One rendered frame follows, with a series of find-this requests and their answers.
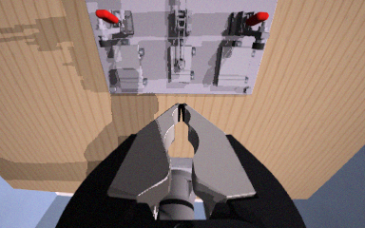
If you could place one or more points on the toggle clamp with red handle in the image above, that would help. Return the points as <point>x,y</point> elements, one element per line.
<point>120,23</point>

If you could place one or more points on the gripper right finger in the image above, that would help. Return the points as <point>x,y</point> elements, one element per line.
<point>223,170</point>

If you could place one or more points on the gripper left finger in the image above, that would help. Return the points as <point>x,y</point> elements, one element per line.
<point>138,170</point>

